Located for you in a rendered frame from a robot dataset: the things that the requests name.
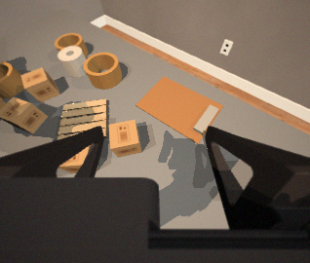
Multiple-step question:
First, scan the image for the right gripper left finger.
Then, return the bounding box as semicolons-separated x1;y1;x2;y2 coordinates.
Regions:
0;126;104;177

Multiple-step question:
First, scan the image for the small wooden pallet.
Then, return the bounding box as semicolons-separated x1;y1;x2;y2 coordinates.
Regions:
58;99;107;140

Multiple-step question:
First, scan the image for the grey cylinder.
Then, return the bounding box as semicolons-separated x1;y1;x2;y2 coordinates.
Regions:
58;46;87;77

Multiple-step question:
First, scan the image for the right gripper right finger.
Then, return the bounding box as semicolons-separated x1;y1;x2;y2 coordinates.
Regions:
205;126;310;229

